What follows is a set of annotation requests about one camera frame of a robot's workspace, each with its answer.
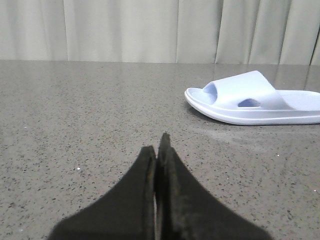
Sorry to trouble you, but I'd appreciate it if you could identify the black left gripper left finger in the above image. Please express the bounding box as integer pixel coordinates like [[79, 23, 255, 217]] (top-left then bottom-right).
[[48, 146, 156, 240]]

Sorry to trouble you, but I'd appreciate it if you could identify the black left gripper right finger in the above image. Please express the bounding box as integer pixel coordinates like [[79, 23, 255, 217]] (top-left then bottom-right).
[[155, 133, 272, 240]]

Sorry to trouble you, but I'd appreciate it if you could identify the light blue slipper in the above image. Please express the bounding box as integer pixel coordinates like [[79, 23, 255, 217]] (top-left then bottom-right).
[[184, 70, 320, 126]]

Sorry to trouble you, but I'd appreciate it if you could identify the white pleated curtain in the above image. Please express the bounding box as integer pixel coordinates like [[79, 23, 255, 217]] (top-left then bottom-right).
[[0, 0, 320, 66]]

